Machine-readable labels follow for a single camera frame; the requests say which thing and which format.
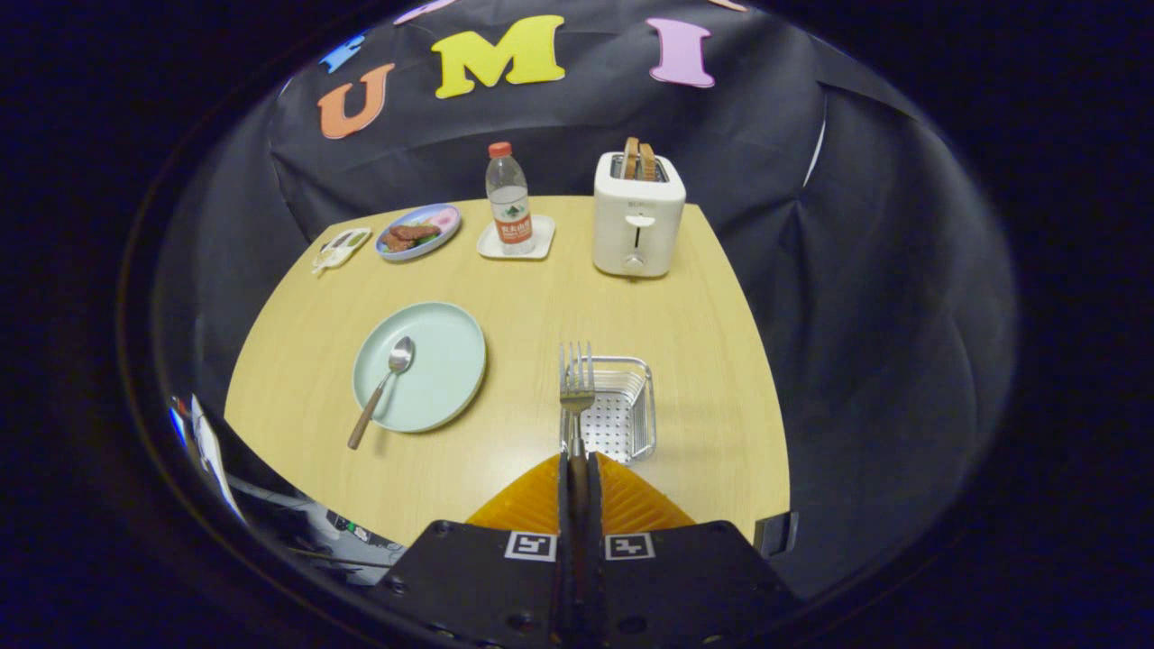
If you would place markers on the blue plate with food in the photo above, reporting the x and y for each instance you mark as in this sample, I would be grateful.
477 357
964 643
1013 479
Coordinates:
428 245

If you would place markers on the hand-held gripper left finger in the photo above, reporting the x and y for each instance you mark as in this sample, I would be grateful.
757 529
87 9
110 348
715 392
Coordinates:
563 505

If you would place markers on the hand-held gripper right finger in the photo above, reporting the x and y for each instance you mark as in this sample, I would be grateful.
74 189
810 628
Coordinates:
593 505

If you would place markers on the pink ham slice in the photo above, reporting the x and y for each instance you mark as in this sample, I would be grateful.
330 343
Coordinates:
444 221

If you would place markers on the white toaster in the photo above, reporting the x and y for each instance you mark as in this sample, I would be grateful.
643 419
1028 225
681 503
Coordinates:
636 234

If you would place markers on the white paper sheets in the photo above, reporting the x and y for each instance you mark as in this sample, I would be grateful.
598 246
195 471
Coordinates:
215 455

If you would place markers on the white square coaster tray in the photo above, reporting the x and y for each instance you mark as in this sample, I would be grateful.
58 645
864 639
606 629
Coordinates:
541 236

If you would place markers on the toasted bread slice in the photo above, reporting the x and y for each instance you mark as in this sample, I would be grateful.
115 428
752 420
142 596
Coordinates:
630 158
647 162

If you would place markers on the small white sauce dish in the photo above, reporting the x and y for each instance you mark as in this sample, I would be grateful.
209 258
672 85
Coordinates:
343 248

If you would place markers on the clear water bottle red cap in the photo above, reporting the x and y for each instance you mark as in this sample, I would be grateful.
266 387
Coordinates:
510 203

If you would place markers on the pale green plate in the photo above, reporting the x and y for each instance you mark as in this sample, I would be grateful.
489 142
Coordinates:
442 361

